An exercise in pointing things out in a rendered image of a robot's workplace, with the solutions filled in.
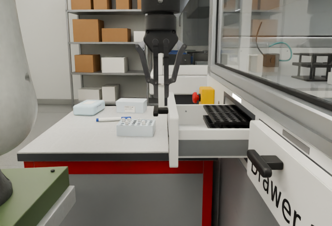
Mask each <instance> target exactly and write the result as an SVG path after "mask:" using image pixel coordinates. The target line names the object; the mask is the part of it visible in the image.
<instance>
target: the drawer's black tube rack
mask: <svg viewBox="0 0 332 226"><path fill-rule="evenodd" d="M210 106H211V107H212V108H213V110H214V111H215V113H216V114H217V115H218V116H219V118H220V119H221V120H222V121H223V125H214V124H213V122H212V120H211V119H210V117H209V116H208V115H203V120H204V122H205V124H206V126H207V127H208V128H249V124H250V121H251V120H252V118H251V117H249V116H248V115H247V114H246V113H245V112H244V111H242V110H241V109H240V108H239V107H238V106H236V105H210Z"/></svg>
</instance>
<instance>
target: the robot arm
mask: <svg viewBox="0 0 332 226"><path fill-rule="evenodd" d="M141 12H142V13H144V14H147V15H146V17H145V36H144V38H143V41H142V42H140V43H139V44H136V45H135V49H136V50H137V52H138V53H139V56H140V60H141V64H142V67H143V71H144V74H145V78H146V82H147V83H150V84H153V86H154V97H155V98H159V107H165V98H168V97H169V85H170V84H171V83H175V82H176V79H177V75H178V71H179V66H180V62H181V58H182V54H183V52H184V51H185V49H186V48H187V45H186V44H183V43H182V42H180V41H179V40H178V36H177V34H176V16H175V15H174V14H177V13H179V12H180V0H141ZM145 44H146V45H147V46H148V48H149V49H150V51H151V52H152V53H153V78H151V76H150V72H149V68H148V64H147V60H146V56H145V53H144V50H145ZM176 44H177V50H178V52H177V56H176V60H175V64H174V68H173V72H172V76H171V78H169V61H168V57H169V56H168V53H170V52H171V50H172V49H173V48H174V46H175V45H176ZM159 53H163V54H164V84H163V83H162V84H160V83H159V69H158V54H159ZM37 113H38V102H37V97H36V93H35V90H34V86H33V82H32V78H31V74H30V70H29V66H28V62H27V57H26V53H25V48H24V44H23V39H22V34H21V29H20V24H19V19H18V13H17V8H16V2H15V0H0V156H1V155H3V154H6V153H8V152H10V151H11V150H13V149H14V148H16V147H17V146H18V145H20V144H21V143H22V142H23V141H24V140H25V139H26V138H27V136H28V135H29V134H30V132H31V130H32V129H33V127H34V124H35V122H36V118H37ZM12 193H13V189H12V183H11V181H10V180H9V179H8V178H7V177H6V176H5V175H4V174H3V173H2V171H1V169H0V206H1V205H3V204H4V203H5V202H6V201H7V200H8V199H9V198H10V197H11V195H12Z"/></svg>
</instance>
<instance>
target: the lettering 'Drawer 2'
mask: <svg viewBox="0 0 332 226"><path fill-rule="evenodd" d="M252 168H253V164H251V171H252V172H253V174H254V175H256V174H257V170H256V172H254V171H253V169H252ZM258 181H259V182H260V173H259V178H258ZM264 182H265V183H266V184H267V189H266V188H265V186H264ZM263 188H264V190H265V191H267V194H268V189H269V178H267V181H266V180H265V179H264V180H263ZM275 193H276V207H277V208H278V205H279V201H280V197H281V192H279V196H278V199H277V187H276V186H275V188H274V192H273V182H272V181H271V200H272V201H273V200H274V196H275ZM285 202H286V203H287V204H288V206H289V211H288V209H287V208H286V207H285V205H284V203H285ZM284 209H285V210H286V211H287V213H288V214H289V216H291V207H290V204H289V202H288V200H287V199H283V202H282V212H283V216H284V219H285V220H286V222H287V223H288V224H290V221H289V220H288V219H287V218H286V217H285V214H284ZM297 217H298V218H299V219H300V221H301V216H300V215H299V214H296V211H295V210H294V217H293V226H295V220H296V218H297Z"/></svg>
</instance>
